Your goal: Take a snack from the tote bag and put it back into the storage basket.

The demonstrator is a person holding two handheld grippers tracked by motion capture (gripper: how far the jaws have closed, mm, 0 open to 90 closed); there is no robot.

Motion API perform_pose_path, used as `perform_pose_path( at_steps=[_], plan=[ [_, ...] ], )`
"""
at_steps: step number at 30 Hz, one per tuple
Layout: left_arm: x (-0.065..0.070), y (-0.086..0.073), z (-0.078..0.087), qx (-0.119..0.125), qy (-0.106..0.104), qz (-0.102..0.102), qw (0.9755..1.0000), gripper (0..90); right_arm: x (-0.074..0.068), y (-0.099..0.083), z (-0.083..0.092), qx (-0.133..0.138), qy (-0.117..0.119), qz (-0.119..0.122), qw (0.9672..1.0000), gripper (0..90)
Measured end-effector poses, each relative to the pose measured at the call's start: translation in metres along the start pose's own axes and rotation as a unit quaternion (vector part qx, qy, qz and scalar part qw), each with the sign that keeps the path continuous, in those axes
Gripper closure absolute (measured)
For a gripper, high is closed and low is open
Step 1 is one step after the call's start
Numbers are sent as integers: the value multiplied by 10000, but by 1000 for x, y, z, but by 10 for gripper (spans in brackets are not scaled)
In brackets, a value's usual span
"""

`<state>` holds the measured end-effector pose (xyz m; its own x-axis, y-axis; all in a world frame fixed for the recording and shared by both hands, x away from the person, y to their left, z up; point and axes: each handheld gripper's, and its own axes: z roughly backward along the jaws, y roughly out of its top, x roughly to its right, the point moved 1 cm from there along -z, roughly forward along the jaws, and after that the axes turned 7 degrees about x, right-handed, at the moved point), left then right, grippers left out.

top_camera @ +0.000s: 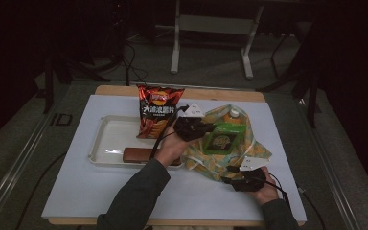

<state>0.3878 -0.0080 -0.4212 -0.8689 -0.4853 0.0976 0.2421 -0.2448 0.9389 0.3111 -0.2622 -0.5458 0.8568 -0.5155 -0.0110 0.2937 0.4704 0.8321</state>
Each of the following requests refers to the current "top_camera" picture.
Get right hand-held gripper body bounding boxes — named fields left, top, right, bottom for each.
left=232, top=155, right=269, bottom=193

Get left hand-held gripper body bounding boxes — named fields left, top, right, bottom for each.
left=172, top=102, right=206, bottom=143

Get orange print drawstring bag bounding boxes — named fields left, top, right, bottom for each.
left=180, top=103, right=273, bottom=183

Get green snack box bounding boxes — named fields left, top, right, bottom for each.
left=202, top=122, right=248, bottom=157

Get red black chips bag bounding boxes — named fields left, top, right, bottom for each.
left=136, top=83, right=186, bottom=140

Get brown snack packet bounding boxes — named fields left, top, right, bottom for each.
left=122, top=147, right=183, bottom=167

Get white plastic tray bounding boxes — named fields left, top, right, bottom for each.
left=88, top=114, right=187, bottom=171

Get person's right hand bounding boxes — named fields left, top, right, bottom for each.
left=252, top=165, right=281, bottom=206

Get person's left hand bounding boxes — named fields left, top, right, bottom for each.
left=153, top=122, right=190, bottom=169

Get black metal stand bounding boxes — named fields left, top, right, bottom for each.
left=257, top=18, right=323, bottom=129
left=42, top=47, right=111, bottom=115

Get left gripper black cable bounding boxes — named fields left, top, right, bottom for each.
left=149, top=104, right=190, bottom=161

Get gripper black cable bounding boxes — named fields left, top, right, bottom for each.
left=264, top=172, right=292, bottom=209
left=149, top=104, right=190, bottom=161

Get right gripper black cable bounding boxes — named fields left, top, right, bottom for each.
left=264, top=172, right=292, bottom=209

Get black floor cable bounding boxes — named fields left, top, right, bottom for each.
left=296, top=186, right=328, bottom=230
left=14, top=151, right=68, bottom=230

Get metal floor rail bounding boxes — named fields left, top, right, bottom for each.
left=295, top=95, right=363, bottom=230
left=0, top=85, right=73, bottom=230

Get black floor cables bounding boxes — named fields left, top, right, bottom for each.
left=120, top=41, right=150, bottom=87

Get white metal stand frame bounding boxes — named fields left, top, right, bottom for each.
left=170, top=0, right=265, bottom=81

